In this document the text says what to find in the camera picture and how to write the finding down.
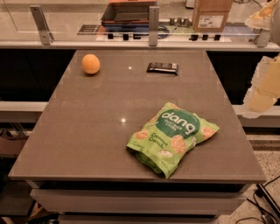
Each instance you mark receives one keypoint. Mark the orange fruit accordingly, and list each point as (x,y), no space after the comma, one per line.
(90,64)

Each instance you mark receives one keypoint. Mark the cardboard box with label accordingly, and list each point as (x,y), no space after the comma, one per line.
(210,15)

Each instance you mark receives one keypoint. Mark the black snack bar packet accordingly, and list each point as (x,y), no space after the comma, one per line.
(164,68)

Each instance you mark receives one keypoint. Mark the right metal bracket post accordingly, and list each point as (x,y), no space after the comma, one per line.
(263,39)

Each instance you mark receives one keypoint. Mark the orange and black tray stack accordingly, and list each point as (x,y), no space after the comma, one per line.
(127,15)

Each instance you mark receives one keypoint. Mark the centre metal bracket post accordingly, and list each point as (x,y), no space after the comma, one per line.
(153,25)

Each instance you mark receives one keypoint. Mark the green rice chip bag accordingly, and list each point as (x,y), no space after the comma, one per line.
(168,136)

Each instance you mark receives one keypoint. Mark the metal bracket post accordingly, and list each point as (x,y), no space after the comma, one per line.
(153,25)
(44,33)
(263,39)

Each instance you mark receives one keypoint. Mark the left metal bracket post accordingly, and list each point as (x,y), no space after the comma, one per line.
(44,33)

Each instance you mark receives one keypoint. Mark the grey table drawer unit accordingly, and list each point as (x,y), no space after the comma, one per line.
(193,205)

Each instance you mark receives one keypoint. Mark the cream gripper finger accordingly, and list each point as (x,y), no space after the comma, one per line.
(262,18)
(265,88)

